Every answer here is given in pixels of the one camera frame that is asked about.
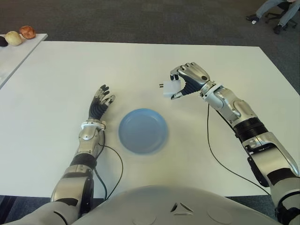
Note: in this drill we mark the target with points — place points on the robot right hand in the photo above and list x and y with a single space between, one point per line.
195 76

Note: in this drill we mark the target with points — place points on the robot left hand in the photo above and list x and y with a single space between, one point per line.
97 110

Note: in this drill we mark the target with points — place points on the white square charger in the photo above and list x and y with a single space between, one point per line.
171 87

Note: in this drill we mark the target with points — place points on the robot right arm silver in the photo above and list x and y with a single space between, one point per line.
257 145

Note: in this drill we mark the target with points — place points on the robot left arm silver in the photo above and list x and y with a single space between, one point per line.
87 140

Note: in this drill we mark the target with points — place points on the blue round plate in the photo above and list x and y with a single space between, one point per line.
143 131

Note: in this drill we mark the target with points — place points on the white side table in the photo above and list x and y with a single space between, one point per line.
16 58

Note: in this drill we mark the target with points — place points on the black office chair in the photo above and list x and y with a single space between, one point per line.
273 16

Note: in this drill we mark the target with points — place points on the red-brown bread bun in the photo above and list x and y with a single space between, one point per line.
27 32

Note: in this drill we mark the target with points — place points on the seated person grey trousers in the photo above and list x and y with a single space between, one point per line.
287 15

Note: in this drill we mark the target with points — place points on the robot torso grey shell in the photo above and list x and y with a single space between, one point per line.
168 206

